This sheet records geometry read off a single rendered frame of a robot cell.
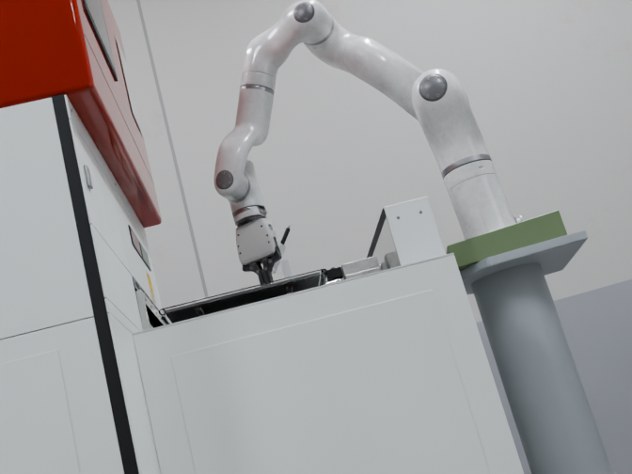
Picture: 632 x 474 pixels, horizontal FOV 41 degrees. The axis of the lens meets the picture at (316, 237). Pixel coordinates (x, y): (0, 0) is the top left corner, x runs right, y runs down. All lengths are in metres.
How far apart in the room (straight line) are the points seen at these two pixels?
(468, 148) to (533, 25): 2.01
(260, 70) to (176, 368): 0.91
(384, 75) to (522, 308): 0.65
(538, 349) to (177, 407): 0.76
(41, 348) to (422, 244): 0.75
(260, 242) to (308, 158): 1.63
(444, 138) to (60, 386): 1.03
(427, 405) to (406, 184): 2.13
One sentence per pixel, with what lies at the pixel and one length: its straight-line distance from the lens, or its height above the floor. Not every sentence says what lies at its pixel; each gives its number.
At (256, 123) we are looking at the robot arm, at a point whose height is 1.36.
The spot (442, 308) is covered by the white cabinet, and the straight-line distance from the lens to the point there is 1.60.
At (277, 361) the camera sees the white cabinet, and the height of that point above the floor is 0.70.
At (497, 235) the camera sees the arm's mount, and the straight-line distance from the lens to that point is 1.81.
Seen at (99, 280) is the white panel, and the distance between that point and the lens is 1.41.
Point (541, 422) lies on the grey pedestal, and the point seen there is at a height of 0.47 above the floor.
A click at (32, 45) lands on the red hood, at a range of 1.60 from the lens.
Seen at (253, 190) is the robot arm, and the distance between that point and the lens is 2.10.
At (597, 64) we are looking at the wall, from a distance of 3.87.
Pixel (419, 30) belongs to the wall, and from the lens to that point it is 3.88.
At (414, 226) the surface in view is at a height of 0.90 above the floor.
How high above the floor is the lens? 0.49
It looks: 15 degrees up
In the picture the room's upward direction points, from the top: 15 degrees counter-clockwise
